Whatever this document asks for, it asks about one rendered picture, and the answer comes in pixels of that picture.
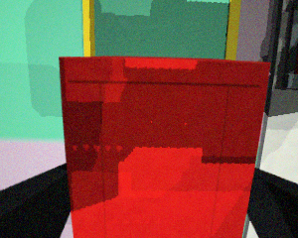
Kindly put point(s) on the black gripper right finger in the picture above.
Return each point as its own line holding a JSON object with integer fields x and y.
{"x": 273, "y": 206}

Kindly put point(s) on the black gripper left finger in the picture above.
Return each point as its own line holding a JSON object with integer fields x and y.
{"x": 37, "y": 207}

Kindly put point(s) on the white flat base plate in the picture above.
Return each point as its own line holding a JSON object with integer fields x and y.
{"x": 278, "y": 146}

